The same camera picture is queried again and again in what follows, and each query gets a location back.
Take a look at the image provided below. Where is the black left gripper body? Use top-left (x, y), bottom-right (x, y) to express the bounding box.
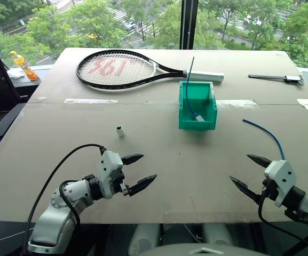
top-left (111, 157), bottom-right (131, 197)

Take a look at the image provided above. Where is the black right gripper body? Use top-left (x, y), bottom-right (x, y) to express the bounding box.
top-left (260, 178), bottom-right (279, 202)

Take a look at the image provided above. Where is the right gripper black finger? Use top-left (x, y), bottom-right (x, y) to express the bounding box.
top-left (228, 175), bottom-right (263, 203)
top-left (246, 154), bottom-right (273, 169)

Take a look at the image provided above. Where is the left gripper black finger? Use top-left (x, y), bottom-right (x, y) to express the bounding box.
top-left (121, 153), bottom-right (145, 167)
top-left (128, 174), bottom-right (158, 197)

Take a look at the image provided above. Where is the white rounded robot leg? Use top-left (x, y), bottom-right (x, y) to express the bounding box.
top-left (130, 223), bottom-right (162, 256)
top-left (202, 223), bottom-right (235, 246)

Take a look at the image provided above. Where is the clear tape strip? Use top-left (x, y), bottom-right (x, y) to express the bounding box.
top-left (216, 99), bottom-right (260, 110)

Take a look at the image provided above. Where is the grey rounded robot torso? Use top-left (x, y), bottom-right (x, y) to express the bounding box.
top-left (137, 241), bottom-right (256, 256)

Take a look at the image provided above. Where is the black flat scraper tool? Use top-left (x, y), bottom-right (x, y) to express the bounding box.
top-left (248, 74), bottom-right (306, 87)

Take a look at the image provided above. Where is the green plastic storage bin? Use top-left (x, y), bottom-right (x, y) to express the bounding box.
top-left (178, 80), bottom-right (219, 132)

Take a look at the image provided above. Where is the black white tennis racket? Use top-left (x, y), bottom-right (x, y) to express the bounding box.
top-left (75, 49), bottom-right (225, 91)

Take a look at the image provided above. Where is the orange drink bottle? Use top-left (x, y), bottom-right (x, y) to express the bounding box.
top-left (9, 50), bottom-right (40, 82)

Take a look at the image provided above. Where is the crumpled white tissue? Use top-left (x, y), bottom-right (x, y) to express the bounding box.
top-left (7, 67), bottom-right (27, 80)

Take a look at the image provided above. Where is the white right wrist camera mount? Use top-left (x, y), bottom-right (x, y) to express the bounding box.
top-left (264, 159), bottom-right (299, 209)

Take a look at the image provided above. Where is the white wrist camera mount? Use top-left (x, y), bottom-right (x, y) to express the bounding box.
top-left (264, 159), bottom-right (299, 209)
top-left (97, 150), bottom-right (124, 199)

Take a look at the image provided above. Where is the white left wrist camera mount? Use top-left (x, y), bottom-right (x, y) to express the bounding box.
top-left (97, 150), bottom-right (124, 199)

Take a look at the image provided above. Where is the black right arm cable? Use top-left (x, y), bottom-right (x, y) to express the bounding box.
top-left (257, 185), bottom-right (308, 255)

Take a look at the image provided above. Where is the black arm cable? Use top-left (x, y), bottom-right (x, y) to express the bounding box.
top-left (257, 185), bottom-right (308, 255)
top-left (22, 143), bottom-right (108, 254)

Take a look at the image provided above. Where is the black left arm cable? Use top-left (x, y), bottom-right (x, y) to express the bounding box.
top-left (22, 143), bottom-right (108, 254)

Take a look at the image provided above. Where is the dark window frame post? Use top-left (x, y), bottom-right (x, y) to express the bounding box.
top-left (180, 0), bottom-right (200, 50)

